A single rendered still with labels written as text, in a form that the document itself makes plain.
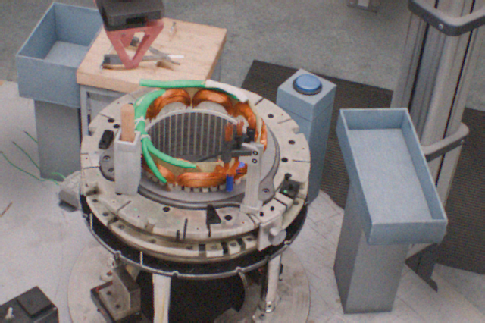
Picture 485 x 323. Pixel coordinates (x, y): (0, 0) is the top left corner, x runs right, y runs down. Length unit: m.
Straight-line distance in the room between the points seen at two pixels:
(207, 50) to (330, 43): 1.96
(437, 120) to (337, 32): 1.96
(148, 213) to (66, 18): 0.56
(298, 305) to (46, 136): 0.53
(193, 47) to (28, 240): 0.43
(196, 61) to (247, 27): 2.00
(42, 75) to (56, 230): 0.27
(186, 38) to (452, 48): 0.43
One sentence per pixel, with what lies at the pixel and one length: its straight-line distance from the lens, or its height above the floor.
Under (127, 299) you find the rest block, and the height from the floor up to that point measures 0.85.
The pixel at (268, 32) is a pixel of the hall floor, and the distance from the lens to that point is 3.57.
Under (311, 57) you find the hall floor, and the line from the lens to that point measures 3.47.
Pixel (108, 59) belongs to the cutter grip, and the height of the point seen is 1.09.
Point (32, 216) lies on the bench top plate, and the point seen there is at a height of 0.78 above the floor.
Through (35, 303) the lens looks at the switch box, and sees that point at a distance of 1.52.
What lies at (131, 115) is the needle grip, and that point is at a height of 1.22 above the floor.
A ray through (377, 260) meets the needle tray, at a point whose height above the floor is 0.91.
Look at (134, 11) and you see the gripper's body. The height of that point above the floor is 1.40.
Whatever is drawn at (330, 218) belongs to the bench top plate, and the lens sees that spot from 1.75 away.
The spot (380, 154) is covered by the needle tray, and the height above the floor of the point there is 1.03.
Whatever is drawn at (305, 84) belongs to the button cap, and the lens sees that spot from 1.59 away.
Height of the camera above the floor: 2.00
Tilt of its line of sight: 42 degrees down
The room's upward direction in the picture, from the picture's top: 6 degrees clockwise
